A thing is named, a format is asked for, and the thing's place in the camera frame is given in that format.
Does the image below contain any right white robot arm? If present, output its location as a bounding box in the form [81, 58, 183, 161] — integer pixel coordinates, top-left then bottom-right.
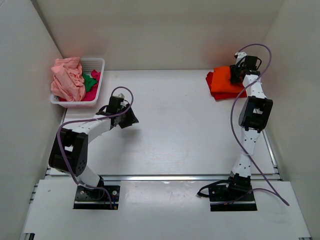
[224, 52, 273, 200]

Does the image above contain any magenta t shirt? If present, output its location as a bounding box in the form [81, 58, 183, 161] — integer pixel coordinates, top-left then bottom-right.
[82, 69, 101, 102]

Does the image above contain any pink t shirt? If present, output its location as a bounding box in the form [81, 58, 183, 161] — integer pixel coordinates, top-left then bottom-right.
[50, 57, 86, 102]

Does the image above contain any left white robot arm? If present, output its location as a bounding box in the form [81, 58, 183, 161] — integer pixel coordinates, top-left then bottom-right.
[48, 94, 139, 199]

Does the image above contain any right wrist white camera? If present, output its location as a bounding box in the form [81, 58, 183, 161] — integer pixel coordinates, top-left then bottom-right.
[234, 51, 247, 61]

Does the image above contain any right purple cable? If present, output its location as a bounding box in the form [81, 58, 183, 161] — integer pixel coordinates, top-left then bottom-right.
[210, 43, 290, 207]

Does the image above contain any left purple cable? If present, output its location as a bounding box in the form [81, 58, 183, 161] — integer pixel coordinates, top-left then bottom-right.
[57, 86, 134, 210]

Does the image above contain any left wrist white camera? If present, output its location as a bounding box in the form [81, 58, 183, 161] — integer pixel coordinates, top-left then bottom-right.
[116, 93, 125, 100]

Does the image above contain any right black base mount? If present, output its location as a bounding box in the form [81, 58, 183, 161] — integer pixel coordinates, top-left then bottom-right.
[196, 174, 258, 212]

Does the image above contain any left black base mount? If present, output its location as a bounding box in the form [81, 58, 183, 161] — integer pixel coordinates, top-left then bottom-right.
[73, 185, 121, 211]

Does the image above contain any orange t shirt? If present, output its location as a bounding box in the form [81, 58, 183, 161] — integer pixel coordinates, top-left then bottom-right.
[210, 66, 244, 93]

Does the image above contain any white plastic basket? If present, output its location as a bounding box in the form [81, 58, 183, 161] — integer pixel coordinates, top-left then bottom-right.
[50, 56, 105, 108]

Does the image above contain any purple cable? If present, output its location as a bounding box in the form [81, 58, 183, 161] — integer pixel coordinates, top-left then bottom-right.
[57, 86, 134, 210]
[210, 43, 290, 207]

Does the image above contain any folded red t shirt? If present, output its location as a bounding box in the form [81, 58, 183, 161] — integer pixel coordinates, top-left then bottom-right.
[205, 72, 240, 101]

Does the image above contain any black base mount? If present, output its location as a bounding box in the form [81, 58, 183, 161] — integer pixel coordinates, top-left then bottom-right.
[196, 174, 258, 212]
[73, 185, 121, 211]

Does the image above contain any wrist white camera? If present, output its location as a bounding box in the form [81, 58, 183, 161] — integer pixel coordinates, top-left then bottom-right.
[116, 93, 125, 100]
[234, 51, 247, 61]

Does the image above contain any green t shirt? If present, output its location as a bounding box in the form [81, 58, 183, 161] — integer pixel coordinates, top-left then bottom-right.
[82, 73, 98, 93]

